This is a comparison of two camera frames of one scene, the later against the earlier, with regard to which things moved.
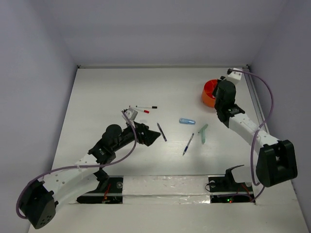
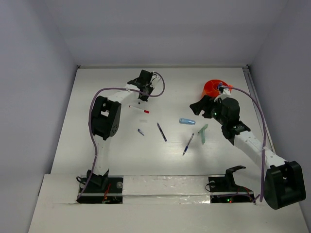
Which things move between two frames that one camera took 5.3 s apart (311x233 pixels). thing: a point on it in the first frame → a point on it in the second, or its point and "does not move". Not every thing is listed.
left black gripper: (148, 136) → (150, 88)
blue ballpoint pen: (189, 142) does not move
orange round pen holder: (208, 98) does not move
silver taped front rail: (165, 189) does not move
